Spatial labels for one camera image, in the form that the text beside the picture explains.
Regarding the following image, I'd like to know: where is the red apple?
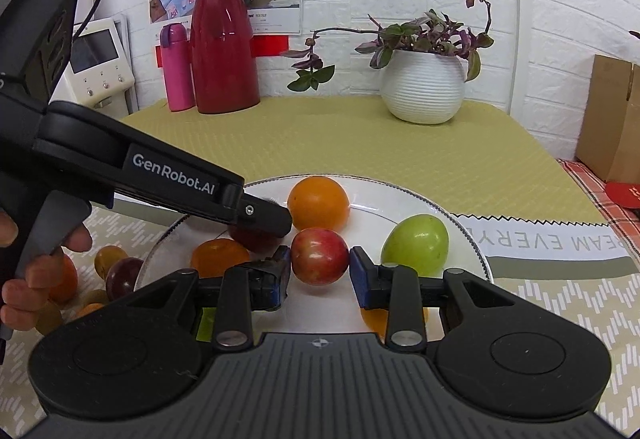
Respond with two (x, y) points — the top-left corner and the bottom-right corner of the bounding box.
(291, 228), (350, 286)

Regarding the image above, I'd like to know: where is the white appliance with screen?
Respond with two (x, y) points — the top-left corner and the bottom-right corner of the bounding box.
(64, 16), (140, 114)

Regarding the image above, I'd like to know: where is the purple green trailing plant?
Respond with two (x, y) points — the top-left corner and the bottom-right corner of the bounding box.
(280, 0), (496, 92)

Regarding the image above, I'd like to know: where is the white plate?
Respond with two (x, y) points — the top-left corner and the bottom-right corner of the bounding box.
(135, 175), (496, 322)

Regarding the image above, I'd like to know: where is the red checked cloth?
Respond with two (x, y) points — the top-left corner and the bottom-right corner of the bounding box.
(557, 158), (640, 240)

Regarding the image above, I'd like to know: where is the small orange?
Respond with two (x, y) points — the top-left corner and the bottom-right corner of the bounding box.
(360, 306), (429, 339)

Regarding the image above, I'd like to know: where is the dark red plum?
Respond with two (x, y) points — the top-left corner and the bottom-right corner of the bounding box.
(105, 257), (146, 302)
(227, 224), (281, 254)

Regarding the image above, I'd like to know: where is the yellow brown plum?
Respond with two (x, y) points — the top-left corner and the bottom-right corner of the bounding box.
(95, 245), (129, 280)

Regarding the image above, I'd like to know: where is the white wall pipe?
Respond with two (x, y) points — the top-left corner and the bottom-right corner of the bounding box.
(502, 0), (521, 114)

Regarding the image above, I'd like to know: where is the small brown kiwi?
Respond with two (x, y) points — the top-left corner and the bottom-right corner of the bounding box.
(34, 301), (64, 336)

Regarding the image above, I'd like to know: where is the red packet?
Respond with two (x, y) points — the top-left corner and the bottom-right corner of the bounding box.
(605, 181), (640, 210)

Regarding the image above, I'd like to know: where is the white ribbed plant pot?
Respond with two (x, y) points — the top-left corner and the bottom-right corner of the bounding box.
(378, 50), (467, 124)

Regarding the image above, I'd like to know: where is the large round orange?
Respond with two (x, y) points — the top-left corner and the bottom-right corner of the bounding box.
(287, 176), (351, 232)

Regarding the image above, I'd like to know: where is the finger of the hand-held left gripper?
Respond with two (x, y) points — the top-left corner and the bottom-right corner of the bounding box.
(235, 189), (294, 238)

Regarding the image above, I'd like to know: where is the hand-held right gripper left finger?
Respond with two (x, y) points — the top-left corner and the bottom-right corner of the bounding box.
(125, 246), (292, 353)

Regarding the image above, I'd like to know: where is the pink bottle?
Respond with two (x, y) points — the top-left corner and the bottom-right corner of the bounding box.
(160, 23), (197, 112)

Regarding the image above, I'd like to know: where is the person's left hand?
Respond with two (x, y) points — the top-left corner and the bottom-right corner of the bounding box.
(0, 211), (94, 333)

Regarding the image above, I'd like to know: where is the small brownish orange fruit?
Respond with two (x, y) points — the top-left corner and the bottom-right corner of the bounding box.
(75, 289), (108, 320)

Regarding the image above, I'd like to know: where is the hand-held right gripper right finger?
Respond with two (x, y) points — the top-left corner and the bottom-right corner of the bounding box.
(349, 246), (517, 353)

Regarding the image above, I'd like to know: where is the cardboard box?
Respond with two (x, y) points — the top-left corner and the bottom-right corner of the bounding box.
(575, 54), (640, 184)

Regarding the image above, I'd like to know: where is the dimpled orange tangerine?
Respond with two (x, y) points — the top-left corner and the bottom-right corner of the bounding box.
(50, 253), (80, 304)

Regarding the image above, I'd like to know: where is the olive green table cloth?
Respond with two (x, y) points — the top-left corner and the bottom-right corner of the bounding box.
(117, 94), (608, 226)

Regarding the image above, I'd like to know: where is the red thermos jug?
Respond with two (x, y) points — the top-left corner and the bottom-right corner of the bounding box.
(189, 0), (262, 114)

